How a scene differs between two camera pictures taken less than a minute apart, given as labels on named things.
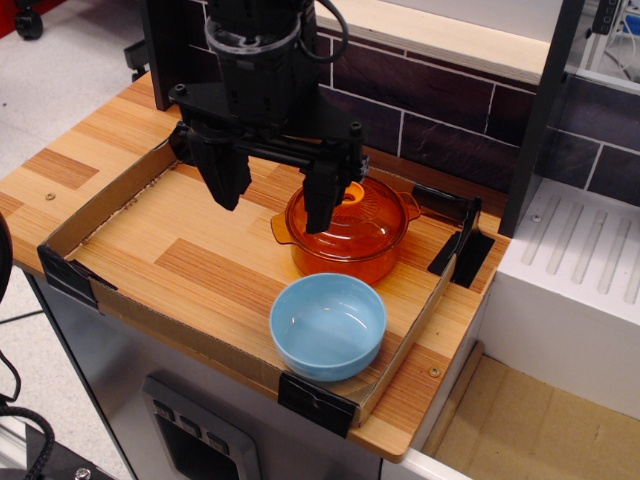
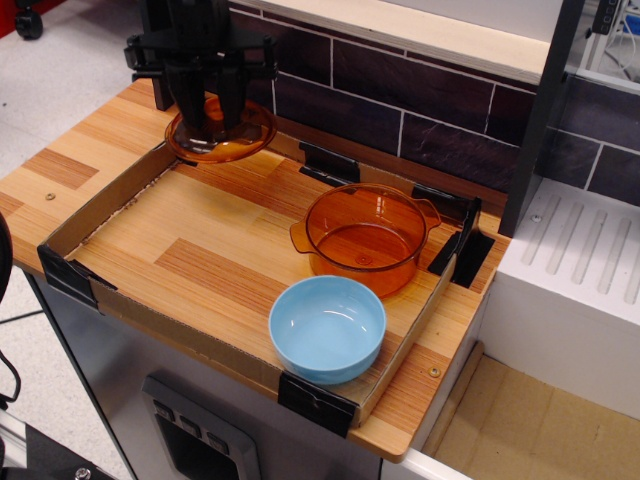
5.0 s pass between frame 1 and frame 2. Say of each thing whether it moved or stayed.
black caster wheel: stayed
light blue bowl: stayed
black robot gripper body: moved
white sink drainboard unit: stayed
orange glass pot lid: moved
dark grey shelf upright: stayed
